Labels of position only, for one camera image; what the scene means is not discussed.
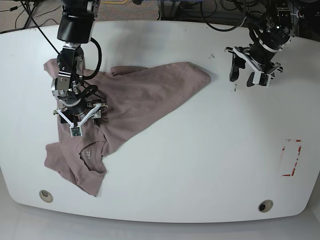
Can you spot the left table grommet hole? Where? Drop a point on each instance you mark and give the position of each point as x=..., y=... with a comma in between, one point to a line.
x=46, y=196

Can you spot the table grommet hole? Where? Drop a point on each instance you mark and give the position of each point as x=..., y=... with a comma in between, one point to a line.
x=46, y=196
x=265, y=206

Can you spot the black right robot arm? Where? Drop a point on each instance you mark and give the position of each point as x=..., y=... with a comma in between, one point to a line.
x=70, y=87

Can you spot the red tape rectangle marking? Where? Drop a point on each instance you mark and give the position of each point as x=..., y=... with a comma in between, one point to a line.
x=289, y=157

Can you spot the right table grommet hole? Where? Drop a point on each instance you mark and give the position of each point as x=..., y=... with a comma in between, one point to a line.
x=265, y=206

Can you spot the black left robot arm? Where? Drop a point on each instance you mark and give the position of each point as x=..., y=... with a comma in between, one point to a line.
x=269, y=35

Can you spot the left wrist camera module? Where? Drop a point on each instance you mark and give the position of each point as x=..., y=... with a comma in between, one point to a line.
x=261, y=79

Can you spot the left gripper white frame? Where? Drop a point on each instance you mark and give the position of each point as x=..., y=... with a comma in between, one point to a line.
x=258, y=55

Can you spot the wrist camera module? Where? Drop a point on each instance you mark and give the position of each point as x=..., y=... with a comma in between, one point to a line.
x=75, y=131
x=261, y=79

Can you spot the black tripod stand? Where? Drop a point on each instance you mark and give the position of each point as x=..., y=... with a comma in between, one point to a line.
x=19, y=15

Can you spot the mauve t-shirt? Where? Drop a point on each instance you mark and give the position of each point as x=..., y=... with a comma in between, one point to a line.
x=137, y=97

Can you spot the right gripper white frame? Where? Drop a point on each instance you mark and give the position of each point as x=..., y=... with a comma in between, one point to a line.
x=77, y=115

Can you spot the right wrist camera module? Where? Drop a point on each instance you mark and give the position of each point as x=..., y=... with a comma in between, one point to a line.
x=75, y=131

